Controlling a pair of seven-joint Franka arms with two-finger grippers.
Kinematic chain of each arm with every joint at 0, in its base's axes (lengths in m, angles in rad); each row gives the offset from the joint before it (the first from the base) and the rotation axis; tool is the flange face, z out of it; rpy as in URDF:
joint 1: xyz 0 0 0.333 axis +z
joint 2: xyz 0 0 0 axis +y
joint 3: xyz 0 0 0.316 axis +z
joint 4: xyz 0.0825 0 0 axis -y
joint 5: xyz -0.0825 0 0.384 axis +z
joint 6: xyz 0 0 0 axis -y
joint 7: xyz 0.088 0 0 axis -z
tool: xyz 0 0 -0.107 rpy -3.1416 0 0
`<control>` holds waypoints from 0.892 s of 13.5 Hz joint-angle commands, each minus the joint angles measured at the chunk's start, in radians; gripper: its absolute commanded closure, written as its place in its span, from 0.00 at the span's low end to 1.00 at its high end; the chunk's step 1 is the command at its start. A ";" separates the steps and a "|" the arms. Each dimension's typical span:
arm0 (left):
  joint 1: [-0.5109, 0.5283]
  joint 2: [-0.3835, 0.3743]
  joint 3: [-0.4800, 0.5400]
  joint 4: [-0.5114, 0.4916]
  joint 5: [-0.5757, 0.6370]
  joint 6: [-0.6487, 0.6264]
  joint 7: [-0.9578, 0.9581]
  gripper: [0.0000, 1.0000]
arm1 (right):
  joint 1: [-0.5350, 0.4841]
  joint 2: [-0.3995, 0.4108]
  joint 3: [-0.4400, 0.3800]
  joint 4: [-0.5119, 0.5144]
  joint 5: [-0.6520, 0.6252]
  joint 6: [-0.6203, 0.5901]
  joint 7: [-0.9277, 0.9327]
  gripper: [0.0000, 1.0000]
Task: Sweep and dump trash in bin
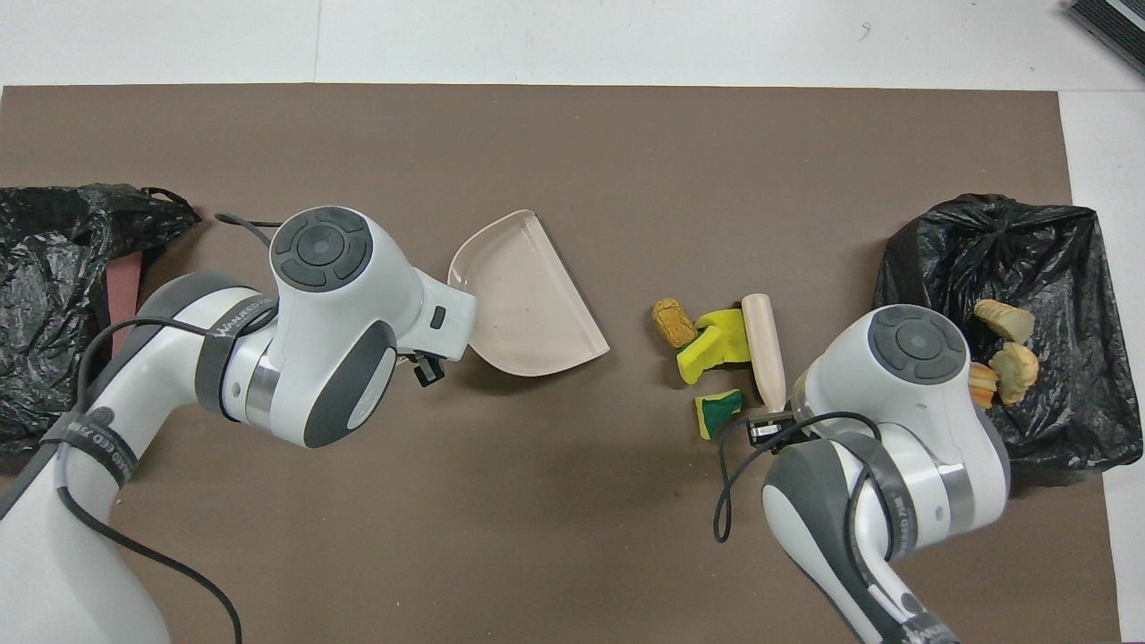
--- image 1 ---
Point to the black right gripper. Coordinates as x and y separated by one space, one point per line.
769 429

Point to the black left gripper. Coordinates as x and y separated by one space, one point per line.
428 369

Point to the yellow and green sponge piece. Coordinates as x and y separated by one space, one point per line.
716 416

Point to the beige hand brush black bristles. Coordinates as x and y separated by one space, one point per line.
765 349

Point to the beige plastic dustpan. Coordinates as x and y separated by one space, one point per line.
528 304

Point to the brown cork-like sponge piece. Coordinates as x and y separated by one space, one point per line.
673 324

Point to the pale yellow sponge chunk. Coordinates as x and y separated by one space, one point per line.
1015 371
1004 320
982 383

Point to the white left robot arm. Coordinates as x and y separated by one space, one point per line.
340 340

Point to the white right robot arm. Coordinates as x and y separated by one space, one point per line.
912 420

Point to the pink bin box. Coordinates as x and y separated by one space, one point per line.
123 286

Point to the black trash bag bin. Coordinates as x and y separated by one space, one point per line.
45 259
1055 259

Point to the brown table mat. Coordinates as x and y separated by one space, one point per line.
626 134

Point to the dark striped flat object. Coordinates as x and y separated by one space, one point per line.
1114 22

